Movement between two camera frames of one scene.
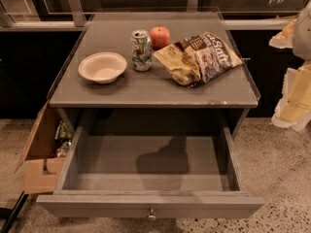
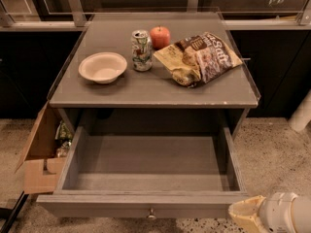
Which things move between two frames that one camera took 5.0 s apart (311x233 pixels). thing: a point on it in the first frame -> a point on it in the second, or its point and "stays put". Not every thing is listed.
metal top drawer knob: (152, 216) stays put
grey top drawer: (149, 173) stays put
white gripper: (303, 36) -> (276, 213)
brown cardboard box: (41, 167) stays put
